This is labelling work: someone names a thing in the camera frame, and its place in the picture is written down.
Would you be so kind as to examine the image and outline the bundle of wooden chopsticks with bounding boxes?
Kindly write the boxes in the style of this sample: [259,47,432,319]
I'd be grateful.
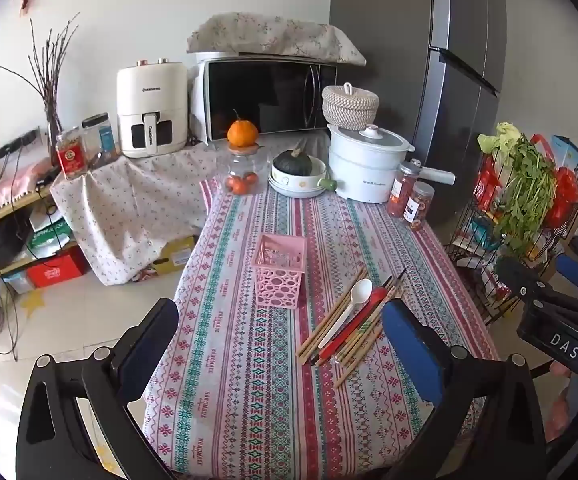
[296,266,405,389]

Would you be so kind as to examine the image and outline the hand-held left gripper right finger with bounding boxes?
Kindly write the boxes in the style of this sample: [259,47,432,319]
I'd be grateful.
[381,299,562,480]

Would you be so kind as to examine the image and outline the dried branches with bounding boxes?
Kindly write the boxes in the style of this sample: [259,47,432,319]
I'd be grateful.
[0,11,81,126]

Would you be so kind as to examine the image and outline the white plate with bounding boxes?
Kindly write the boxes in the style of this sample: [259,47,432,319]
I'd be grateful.
[268,175,330,199]

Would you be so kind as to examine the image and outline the red plastic bag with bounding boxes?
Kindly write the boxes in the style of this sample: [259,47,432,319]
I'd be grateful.
[529,132,578,231]

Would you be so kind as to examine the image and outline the floral microwave cover cloth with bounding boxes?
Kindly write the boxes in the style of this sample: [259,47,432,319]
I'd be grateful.
[186,14,367,67]

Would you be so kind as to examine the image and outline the person's right hand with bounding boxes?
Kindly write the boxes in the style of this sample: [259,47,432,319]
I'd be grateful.
[549,360,578,441]

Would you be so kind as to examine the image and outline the black door microwave oven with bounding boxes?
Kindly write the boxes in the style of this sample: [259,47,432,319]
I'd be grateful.
[189,52,340,143]

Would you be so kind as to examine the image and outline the red label food jar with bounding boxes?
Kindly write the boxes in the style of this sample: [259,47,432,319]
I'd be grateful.
[55,126,89,181]

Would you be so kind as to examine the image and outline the black lid food jar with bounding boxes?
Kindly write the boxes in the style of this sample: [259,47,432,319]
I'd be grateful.
[81,112,120,170]

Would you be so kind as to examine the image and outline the grey refrigerator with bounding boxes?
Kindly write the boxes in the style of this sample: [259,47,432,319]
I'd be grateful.
[329,0,507,231]

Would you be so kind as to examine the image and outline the pink cloth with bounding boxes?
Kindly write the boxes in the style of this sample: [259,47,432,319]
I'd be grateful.
[0,157,55,196]

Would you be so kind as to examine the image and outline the dark green pumpkin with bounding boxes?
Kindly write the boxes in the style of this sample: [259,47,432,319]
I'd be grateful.
[273,142,313,176]

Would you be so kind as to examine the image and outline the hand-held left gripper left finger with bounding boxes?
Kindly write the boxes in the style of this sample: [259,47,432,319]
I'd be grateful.
[16,297,180,480]

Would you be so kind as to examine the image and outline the black chopstick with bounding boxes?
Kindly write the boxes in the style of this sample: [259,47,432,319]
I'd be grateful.
[314,268,408,361]
[311,275,394,363]

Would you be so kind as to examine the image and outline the red plastic spoon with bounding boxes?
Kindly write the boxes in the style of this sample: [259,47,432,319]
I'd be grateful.
[319,287,387,366]

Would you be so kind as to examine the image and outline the clear glass jar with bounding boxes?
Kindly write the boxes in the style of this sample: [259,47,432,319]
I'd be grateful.
[226,142,265,196]

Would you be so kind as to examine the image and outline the white plastic spoon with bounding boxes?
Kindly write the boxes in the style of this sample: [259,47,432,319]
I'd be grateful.
[317,279,374,351]

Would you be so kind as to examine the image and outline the black wire rack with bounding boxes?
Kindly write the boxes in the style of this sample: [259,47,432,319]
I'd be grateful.
[444,155,578,326]

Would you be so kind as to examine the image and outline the white electric cooking pot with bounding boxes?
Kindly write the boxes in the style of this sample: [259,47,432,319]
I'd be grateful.
[328,124,457,204]

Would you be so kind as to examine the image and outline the glass pot lid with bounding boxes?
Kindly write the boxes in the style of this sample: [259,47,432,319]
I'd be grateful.
[336,124,410,153]

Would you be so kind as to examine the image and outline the cream air fryer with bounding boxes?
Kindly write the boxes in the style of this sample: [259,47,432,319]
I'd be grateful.
[116,59,190,159]

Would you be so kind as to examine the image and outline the napa cabbage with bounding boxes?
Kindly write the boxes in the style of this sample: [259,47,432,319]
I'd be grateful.
[478,121,524,153]

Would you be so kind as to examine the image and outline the short spice jar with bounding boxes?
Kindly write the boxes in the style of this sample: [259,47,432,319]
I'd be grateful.
[403,181,436,232]

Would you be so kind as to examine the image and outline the pink perforated utensil holder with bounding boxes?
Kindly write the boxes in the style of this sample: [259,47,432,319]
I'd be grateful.
[252,233,308,309]

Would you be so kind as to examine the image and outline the leafy greens bunch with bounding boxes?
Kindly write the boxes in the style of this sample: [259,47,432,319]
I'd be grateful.
[494,135,557,256]

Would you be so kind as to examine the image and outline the white bowl with green handle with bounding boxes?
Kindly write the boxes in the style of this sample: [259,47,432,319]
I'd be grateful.
[269,157,337,196]

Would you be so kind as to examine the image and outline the red box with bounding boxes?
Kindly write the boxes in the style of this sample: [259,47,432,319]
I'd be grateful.
[26,251,88,289]

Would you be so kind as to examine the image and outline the green and white bag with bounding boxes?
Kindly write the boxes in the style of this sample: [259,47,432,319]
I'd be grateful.
[26,217,72,256]

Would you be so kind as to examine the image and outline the woven lidded basket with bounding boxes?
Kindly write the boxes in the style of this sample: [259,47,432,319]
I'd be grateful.
[321,82,381,128]

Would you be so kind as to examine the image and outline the yellow cardboard box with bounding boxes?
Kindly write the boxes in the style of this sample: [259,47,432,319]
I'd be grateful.
[139,235,201,278]

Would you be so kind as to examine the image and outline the glass vase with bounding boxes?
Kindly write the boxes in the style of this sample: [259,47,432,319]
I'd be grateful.
[44,105,66,153]

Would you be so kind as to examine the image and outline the floral cabinet cover cloth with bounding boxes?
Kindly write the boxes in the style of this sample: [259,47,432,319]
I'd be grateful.
[49,130,335,286]

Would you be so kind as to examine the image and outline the large orange with stem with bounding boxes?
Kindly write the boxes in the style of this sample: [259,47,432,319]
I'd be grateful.
[227,110,260,148]

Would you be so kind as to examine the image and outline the black power strip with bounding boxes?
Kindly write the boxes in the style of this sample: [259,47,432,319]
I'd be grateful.
[0,129,40,158]

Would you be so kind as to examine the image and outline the red chili spice jar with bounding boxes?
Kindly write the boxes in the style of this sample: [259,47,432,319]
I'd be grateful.
[389,161,420,218]

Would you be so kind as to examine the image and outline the blue carton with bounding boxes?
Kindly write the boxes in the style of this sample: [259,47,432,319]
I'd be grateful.
[551,135,578,181]

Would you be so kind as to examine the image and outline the red snack packet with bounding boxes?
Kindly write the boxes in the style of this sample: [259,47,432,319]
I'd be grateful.
[474,157,502,211]

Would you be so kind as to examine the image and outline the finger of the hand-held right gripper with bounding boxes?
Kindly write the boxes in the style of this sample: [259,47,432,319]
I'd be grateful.
[555,254,578,297]
[496,256,557,303]

